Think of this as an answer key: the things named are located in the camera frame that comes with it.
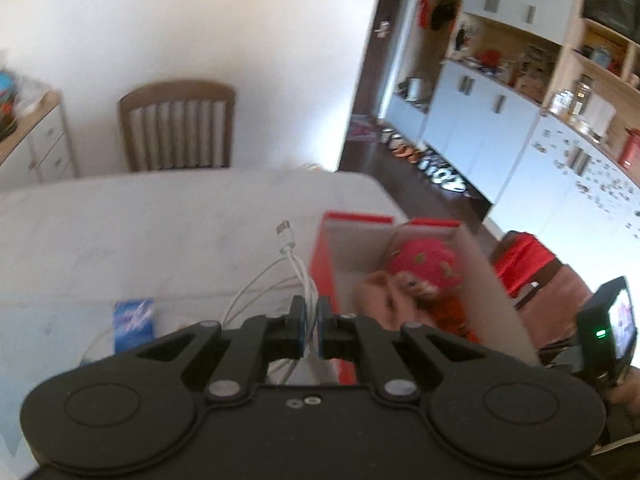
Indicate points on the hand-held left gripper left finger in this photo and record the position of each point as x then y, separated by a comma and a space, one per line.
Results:
301, 329

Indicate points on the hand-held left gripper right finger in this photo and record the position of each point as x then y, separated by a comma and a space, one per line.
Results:
324, 330

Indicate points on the white cardboard box red rim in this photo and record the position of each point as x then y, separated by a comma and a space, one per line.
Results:
345, 240

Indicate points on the pink fuzzy plush toy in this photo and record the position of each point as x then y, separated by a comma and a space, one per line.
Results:
425, 260

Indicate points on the orange cloth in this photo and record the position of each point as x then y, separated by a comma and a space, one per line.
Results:
450, 315

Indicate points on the pink fleece garment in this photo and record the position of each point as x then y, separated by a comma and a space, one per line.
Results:
375, 295

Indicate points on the dark wooden chair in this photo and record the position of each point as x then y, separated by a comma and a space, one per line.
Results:
552, 272

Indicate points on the red cloth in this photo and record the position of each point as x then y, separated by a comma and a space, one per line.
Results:
525, 255

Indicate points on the white cabinet with magnets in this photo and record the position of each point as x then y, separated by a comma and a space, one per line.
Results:
565, 195

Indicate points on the blue booklet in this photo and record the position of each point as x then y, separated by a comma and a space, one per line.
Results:
132, 322

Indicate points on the row of shoes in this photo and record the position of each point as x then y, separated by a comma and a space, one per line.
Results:
440, 172

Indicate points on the red canister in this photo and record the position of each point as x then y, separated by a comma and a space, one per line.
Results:
631, 147

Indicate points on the red patterned rug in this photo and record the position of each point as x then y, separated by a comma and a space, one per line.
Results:
362, 129

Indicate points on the glass jar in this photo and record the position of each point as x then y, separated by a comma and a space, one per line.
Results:
562, 102

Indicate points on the brown wooden door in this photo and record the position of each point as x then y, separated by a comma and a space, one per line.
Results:
370, 85

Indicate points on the white tote bag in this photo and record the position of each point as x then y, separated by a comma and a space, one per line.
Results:
416, 90

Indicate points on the wooden slat-back chair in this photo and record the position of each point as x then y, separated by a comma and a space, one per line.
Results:
175, 92

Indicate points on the red pot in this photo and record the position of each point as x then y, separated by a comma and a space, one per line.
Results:
490, 58

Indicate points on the white wooden sideboard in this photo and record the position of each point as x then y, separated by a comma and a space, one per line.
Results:
45, 145

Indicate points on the black hanging hat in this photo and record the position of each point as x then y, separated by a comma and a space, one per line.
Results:
443, 12

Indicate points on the white plastic bag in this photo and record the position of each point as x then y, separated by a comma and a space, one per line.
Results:
31, 95

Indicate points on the blue globe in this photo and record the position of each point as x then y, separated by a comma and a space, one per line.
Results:
6, 97

